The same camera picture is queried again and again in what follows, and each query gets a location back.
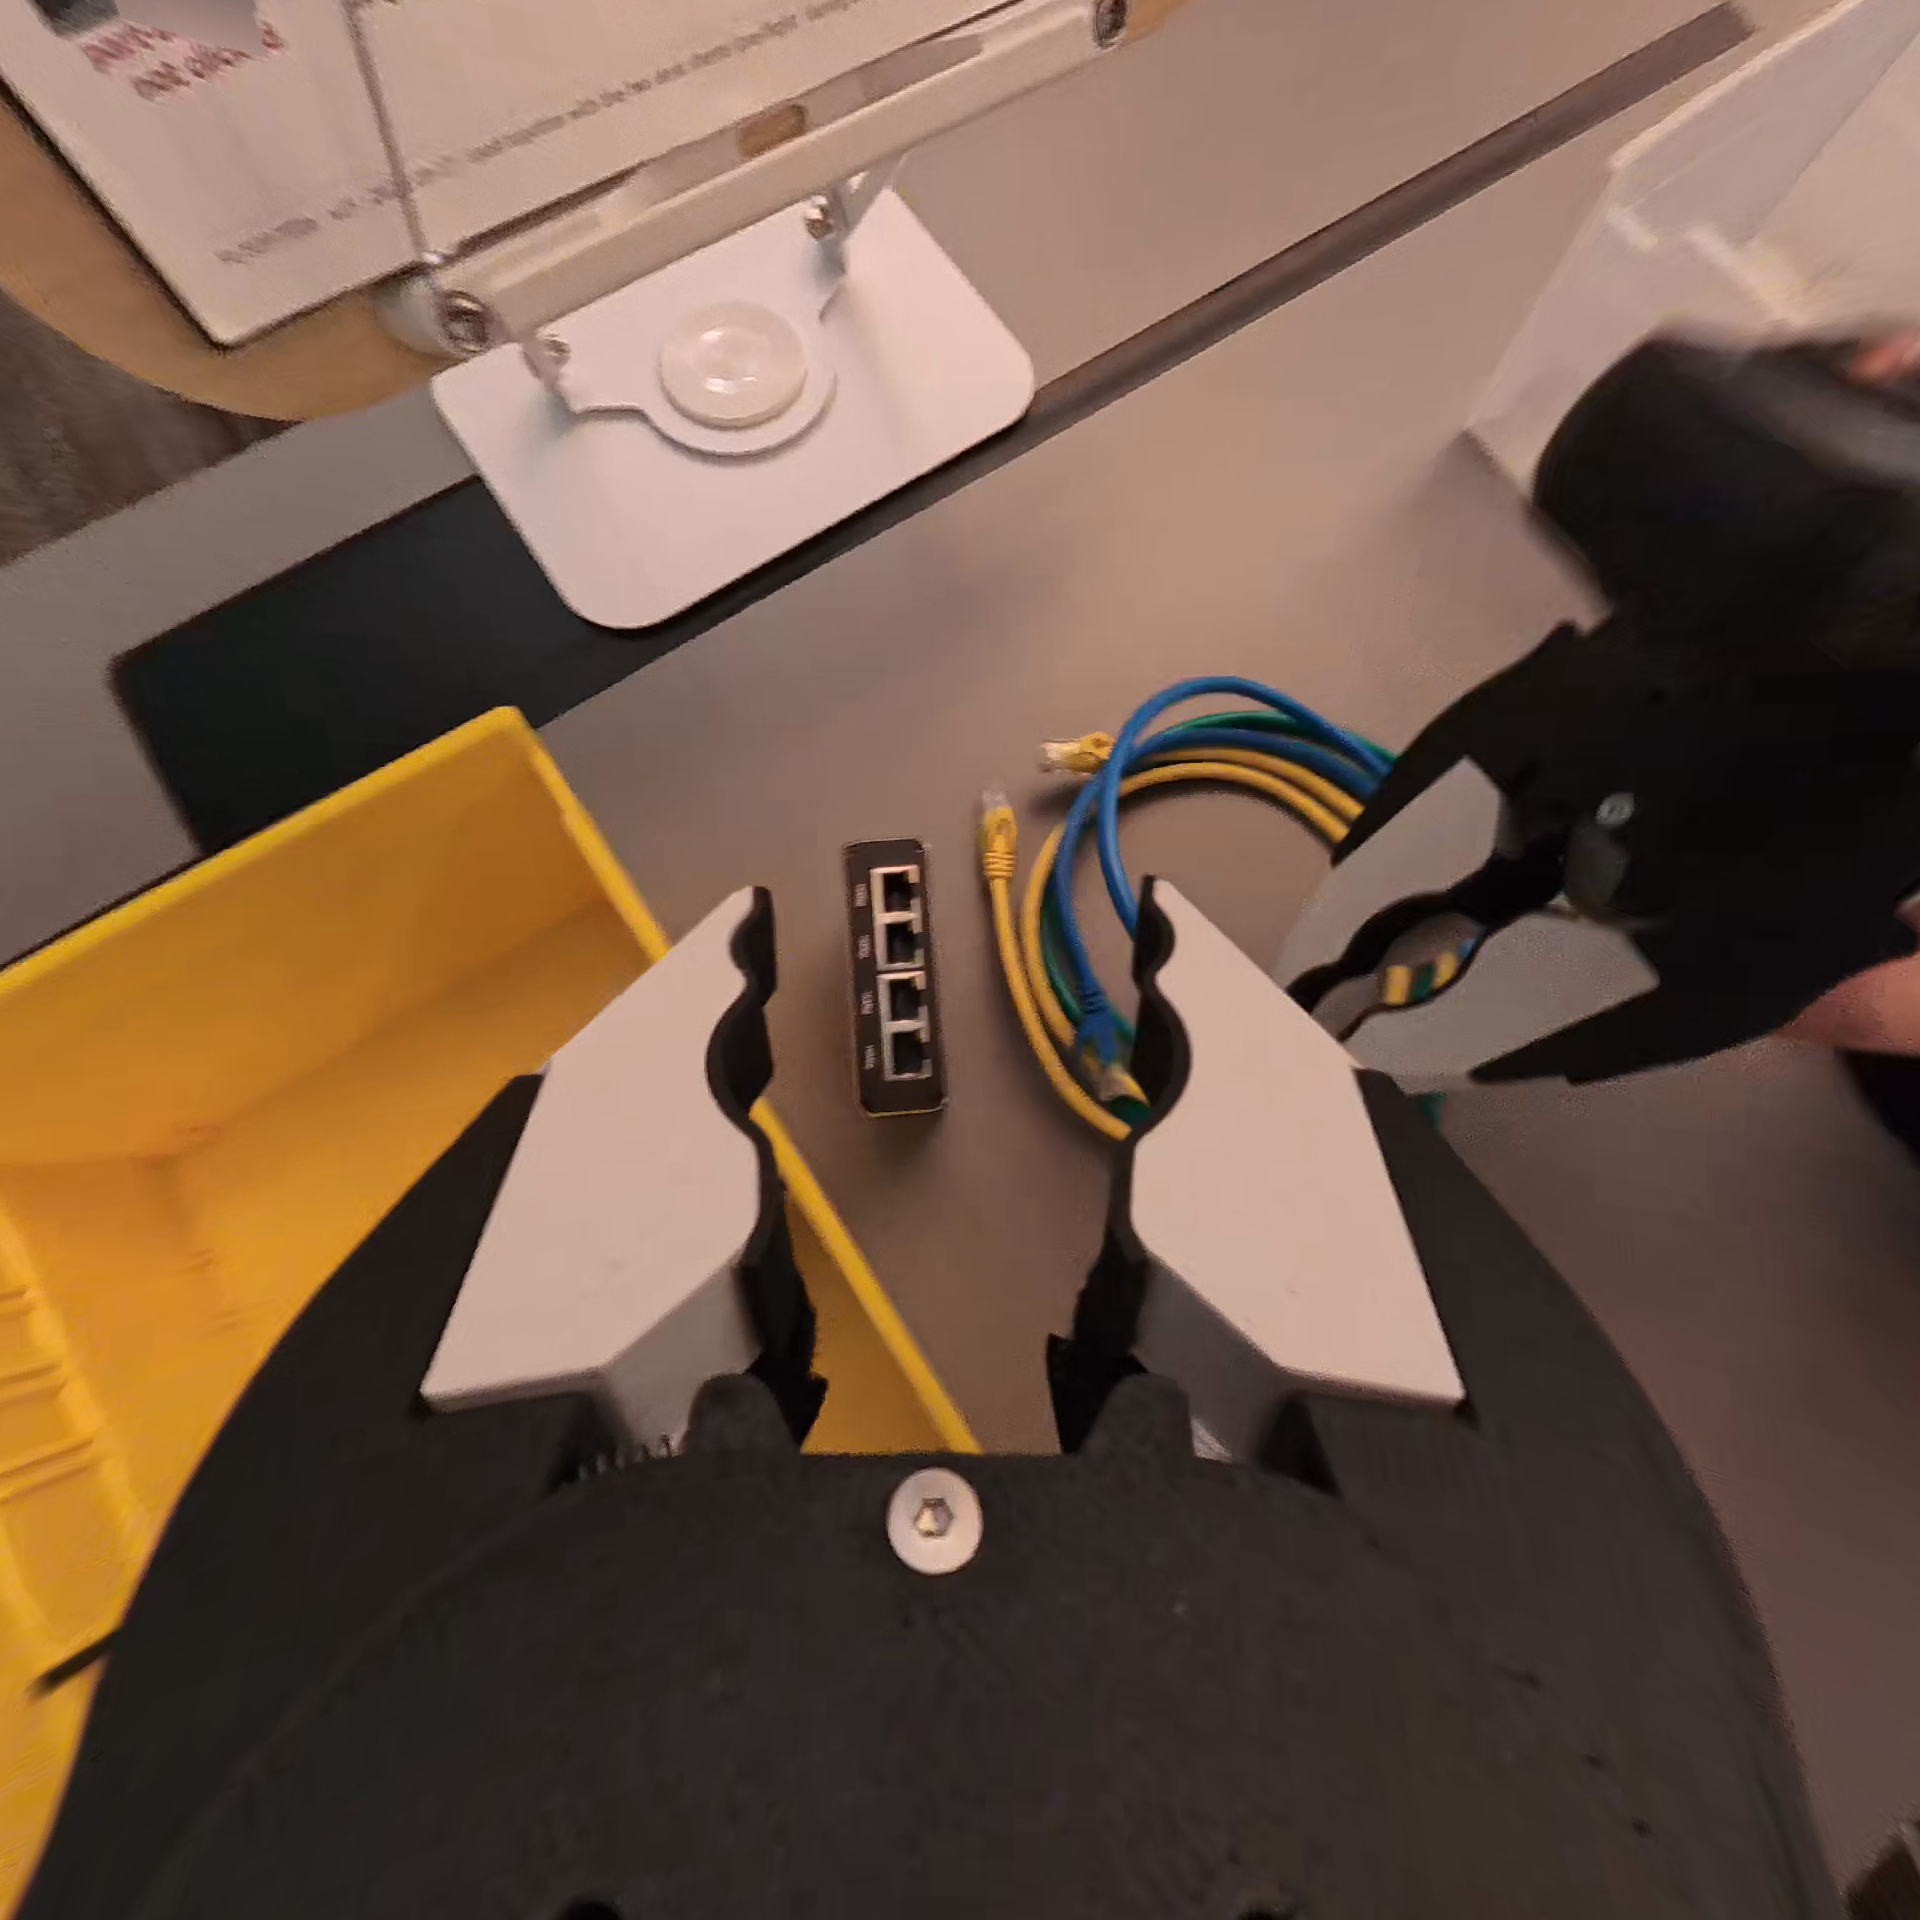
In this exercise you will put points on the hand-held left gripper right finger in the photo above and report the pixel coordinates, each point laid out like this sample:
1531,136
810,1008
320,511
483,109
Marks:
1290,1231

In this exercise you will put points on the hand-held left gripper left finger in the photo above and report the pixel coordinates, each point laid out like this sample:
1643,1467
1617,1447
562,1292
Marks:
599,1231

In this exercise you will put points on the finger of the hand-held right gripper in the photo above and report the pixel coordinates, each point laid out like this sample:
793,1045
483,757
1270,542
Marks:
1425,840
1529,1005

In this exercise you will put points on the yellow plastic bin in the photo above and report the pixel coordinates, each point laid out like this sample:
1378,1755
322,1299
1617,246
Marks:
300,1050

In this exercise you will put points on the black ethernet switch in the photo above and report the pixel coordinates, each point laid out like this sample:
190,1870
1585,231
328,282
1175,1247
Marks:
896,975

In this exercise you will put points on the clear plastic bin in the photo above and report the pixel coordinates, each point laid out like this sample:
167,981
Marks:
1723,181

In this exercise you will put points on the person's right hand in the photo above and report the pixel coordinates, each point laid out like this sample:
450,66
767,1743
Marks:
1862,1013

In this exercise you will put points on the tan backing board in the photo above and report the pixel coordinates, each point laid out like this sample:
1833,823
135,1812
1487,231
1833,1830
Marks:
90,284

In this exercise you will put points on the printed instruction sheet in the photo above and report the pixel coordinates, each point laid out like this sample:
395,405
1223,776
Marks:
523,90

